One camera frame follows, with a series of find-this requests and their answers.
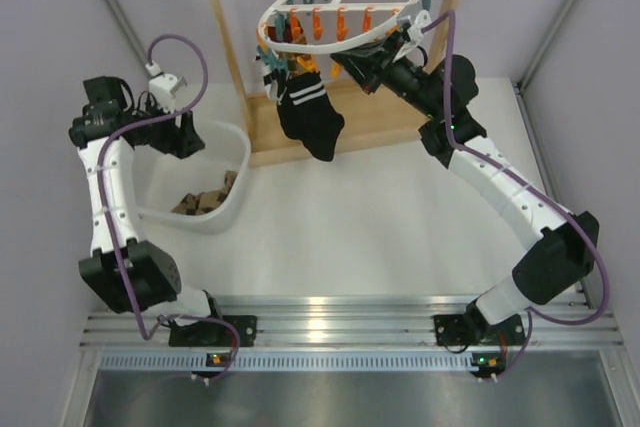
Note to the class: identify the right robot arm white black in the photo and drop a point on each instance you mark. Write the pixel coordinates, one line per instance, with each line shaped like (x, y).
(560, 246)

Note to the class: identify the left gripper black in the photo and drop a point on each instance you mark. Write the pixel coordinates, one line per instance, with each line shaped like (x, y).
(180, 141)

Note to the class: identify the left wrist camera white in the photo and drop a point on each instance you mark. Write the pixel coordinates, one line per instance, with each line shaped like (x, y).
(164, 86)

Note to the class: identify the white plastic tub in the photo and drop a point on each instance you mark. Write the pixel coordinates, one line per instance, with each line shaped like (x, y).
(161, 181)

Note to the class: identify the black white striped sock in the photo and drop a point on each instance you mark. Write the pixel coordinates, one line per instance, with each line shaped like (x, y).
(270, 82)

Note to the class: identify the brown argyle sock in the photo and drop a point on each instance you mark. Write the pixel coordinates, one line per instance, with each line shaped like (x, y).
(188, 205)
(208, 201)

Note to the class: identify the black sock white stripes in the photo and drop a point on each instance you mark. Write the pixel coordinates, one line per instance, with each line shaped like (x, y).
(306, 114)

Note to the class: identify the brown sock clipped on hanger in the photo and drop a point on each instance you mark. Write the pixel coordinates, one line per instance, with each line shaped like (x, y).
(297, 63)

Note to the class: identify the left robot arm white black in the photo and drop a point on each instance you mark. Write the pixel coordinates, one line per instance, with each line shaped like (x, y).
(129, 273)

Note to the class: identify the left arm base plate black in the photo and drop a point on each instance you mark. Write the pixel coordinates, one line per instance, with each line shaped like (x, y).
(204, 334)

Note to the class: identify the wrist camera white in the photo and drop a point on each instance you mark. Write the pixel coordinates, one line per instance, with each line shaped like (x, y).
(164, 86)
(412, 27)

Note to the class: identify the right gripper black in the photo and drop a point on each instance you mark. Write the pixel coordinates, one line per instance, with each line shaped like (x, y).
(365, 64)

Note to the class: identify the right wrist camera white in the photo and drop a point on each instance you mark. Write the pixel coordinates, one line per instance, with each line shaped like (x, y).
(412, 27)

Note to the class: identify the wooden hanger stand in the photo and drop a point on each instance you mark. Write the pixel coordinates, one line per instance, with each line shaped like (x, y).
(370, 122)

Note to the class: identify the aluminium mounting rail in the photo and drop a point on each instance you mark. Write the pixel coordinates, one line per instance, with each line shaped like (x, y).
(327, 334)

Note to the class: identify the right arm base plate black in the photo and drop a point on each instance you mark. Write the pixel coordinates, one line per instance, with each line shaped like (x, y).
(465, 332)

